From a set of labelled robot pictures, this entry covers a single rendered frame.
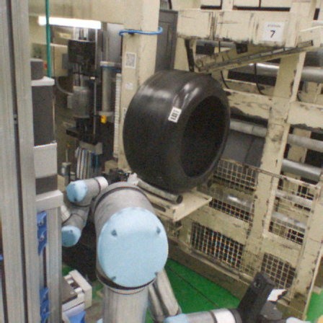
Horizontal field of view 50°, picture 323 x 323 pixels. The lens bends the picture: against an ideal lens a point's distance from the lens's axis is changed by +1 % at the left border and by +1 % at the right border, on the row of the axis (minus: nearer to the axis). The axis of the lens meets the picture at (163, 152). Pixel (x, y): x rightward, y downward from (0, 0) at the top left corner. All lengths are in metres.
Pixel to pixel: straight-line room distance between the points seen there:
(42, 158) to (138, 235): 0.39
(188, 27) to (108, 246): 1.51
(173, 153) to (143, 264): 0.94
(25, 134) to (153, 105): 0.86
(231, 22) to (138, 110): 0.62
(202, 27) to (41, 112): 1.20
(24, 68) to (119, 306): 0.48
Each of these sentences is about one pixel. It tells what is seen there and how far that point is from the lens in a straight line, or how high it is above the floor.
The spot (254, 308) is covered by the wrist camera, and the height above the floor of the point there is 1.10.
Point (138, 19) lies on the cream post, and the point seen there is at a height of 1.70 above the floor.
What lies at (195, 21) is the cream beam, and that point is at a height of 1.72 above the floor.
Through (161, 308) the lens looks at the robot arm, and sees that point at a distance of 0.91.
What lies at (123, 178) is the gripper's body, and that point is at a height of 1.08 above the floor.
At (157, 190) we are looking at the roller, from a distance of 1.73.
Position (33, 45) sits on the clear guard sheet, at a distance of 1.85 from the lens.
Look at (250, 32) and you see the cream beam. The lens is 1.75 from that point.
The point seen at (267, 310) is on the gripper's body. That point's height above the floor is 1.07.
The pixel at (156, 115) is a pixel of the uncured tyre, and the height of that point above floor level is 1.32.
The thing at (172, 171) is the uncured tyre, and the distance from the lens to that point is 1.54.
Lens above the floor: 1.65
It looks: 19 degrees down
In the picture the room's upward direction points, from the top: 5 degrees clockwise
